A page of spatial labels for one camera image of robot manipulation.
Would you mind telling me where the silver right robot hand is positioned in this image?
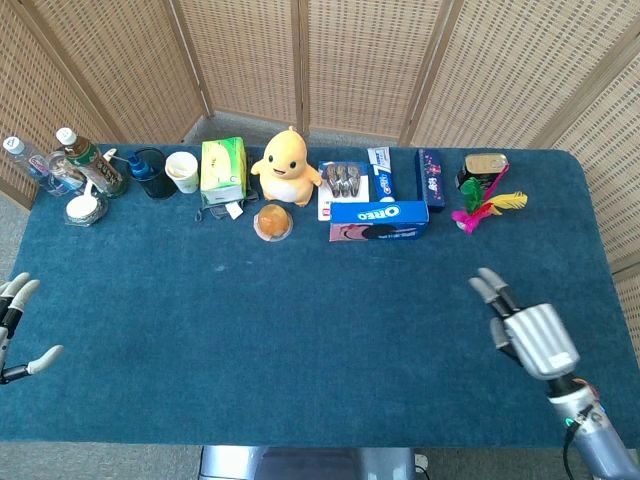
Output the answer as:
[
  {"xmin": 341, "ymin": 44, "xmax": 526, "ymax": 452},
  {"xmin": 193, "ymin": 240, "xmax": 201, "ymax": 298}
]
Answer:
[{"xmin": 468, "ymin": 267, "xmax": 581, "ymax": 382}]

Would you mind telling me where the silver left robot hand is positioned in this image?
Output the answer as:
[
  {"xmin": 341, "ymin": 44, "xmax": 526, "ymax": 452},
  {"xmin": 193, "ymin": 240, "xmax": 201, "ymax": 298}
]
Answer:
[{"xmin": 0, "ymin": 272, "xmax": 65, "ymax": 386}]

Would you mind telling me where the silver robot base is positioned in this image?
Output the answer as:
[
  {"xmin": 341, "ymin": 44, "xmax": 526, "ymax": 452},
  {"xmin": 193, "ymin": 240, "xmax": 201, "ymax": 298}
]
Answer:
[{"xmin": 198, "ymin": 445, "xmax": 417, "ymax": 480}]

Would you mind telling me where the white round lidded jar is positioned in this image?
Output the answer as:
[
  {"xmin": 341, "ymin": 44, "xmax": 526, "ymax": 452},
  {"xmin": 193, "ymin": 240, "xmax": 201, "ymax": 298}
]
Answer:
[{"xmin": 63, "ymin": 178, "xmax": 109, "ymax": 228}]

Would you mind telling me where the colourful feather shuttlecock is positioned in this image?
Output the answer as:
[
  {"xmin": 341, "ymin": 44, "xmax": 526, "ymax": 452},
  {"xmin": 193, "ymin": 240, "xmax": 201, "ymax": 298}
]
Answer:
[{"xmin": 451, "ymin": 163, "xmax": 529, "ymax": 236}]

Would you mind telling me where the clear glass jar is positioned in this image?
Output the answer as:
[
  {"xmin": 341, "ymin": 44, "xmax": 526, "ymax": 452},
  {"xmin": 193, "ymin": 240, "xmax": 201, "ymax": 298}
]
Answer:
[{"xmin": 45, "ymin": 150, "xmax": 87, "ymax": 197}]

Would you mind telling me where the clear water bottle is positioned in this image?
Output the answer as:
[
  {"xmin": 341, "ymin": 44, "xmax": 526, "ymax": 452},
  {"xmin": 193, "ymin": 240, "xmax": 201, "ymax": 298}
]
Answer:
[{"xmin": 2, "ymin": 136, "xmax": 60, "ymax": 196}]

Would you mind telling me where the gold lid tin can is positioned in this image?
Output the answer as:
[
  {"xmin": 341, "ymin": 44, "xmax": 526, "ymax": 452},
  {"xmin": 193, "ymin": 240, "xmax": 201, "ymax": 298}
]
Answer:
[{"xmin": 455, "ymin": 152, "xmax": 510, "ymax": 194}]

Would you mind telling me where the green tea bottle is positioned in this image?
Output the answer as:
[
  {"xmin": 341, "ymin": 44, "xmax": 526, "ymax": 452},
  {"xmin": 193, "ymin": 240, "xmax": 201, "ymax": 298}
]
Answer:
[{"xmin": 54, "ymin": 127, "xmax": 129, "ymax": 200}]

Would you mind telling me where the dark blue slim box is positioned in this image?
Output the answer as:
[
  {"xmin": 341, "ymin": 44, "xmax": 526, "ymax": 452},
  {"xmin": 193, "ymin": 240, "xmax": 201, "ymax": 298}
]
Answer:
[{"xmin": 415, "ymin": 148, "xmax": 447, "ymax": 213}]

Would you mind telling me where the blue Oreo box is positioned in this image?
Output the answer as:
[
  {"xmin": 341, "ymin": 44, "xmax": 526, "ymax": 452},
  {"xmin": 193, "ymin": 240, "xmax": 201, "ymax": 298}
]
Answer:
[{"xmin": 328, "ymin": 199, "xmax": 431, "ymax": 243}]

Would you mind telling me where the black mesh pen cup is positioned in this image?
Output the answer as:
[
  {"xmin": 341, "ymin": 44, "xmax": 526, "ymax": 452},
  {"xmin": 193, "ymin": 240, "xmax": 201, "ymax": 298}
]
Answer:
[{"xmin": 133, "ymin": 147, "xmax": 179, "ymax": 200}]

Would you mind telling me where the toothpaste box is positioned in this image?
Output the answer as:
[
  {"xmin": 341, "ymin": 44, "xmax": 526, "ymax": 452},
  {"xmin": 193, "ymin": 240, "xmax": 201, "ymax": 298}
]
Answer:
[{"xmin": 366, "ymin": 145, "xmax": 399, "ymax": 204}]

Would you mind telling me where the white paper cup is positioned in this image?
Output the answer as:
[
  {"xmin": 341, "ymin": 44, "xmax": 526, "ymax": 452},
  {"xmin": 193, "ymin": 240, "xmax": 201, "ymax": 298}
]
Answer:
[{"xmin": 164, "ymin": 150, "xmax": 201, "ymax": 195}]

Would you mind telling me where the blue table cloth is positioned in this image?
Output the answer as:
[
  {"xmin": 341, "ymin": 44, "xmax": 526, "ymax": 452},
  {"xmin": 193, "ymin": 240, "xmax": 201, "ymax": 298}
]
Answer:
[{"xmin": 0, "ymin": 144, "xmax": 630, "ymax": 449}]

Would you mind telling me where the small dark pouch with tag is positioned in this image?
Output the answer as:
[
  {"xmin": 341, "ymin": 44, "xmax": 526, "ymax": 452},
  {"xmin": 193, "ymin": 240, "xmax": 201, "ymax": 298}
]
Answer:
[{"xmin": 194, "ymin": 189, "xmax": 260, "ymax": 223}]

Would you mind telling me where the hair clip card pack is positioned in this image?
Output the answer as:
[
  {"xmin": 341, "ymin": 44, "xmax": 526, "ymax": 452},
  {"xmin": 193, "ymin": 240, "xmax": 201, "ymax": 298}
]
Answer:
[{"xmin": 317, "ymin": 159, "xmax": 372, "ymax": 222}]

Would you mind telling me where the green tissue box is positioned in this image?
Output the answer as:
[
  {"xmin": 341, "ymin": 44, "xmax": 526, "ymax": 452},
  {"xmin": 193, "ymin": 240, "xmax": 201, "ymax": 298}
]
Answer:
[{"xmin": 199, "ymin": 136, "xmax": 250, "ymax": 206}]

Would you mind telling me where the orange jelly cup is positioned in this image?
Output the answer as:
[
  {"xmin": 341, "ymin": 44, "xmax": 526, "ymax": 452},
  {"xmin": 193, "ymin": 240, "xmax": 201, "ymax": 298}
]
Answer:
[{"xmin": 253, "ymin": 203, "xmax": 294, "ymax": 244}]

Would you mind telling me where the yellow duck plush toy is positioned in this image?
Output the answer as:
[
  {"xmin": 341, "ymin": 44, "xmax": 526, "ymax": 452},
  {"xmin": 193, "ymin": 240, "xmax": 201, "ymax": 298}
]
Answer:
[{"xmin": 250, "ymin": 126, "xmax": 324, "ymax": 208}]

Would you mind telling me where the wicker folding screen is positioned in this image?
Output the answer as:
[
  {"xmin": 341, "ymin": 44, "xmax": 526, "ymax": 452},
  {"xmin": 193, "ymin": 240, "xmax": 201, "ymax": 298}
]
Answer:
[{"xmin": 0, "ymin": 0, "xmax": 640, "ymax": 366}]

